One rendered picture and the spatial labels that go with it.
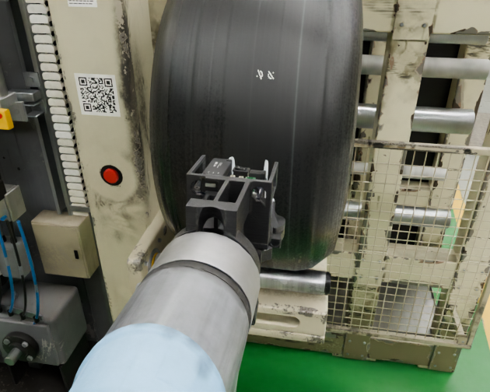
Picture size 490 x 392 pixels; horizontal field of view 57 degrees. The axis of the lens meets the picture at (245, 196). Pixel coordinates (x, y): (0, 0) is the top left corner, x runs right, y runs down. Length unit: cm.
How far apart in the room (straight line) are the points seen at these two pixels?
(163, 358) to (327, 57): 46
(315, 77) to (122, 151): 43
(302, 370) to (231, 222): 160
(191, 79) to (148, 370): 45
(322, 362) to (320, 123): 144
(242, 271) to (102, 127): 62
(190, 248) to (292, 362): 164
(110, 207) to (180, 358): 75
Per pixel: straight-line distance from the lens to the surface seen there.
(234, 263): 29
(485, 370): 210
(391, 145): 124
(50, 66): 90
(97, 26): 82
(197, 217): 32
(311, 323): 88
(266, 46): 60
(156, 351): 22
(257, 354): 193
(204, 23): 64
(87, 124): 89
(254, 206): 37
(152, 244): 90
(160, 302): 24
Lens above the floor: 146
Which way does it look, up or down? 30 degrees down
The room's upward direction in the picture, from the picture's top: straight up
